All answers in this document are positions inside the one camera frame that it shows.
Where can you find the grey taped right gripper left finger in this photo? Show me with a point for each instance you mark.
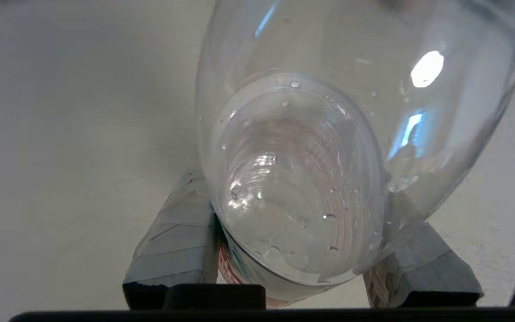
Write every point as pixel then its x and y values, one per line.
pixel 177 250

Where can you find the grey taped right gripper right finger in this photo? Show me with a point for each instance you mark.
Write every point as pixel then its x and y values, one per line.
pixel 427 273

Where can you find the red cap water bottle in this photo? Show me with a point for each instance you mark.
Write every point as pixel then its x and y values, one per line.
pixel 329 134

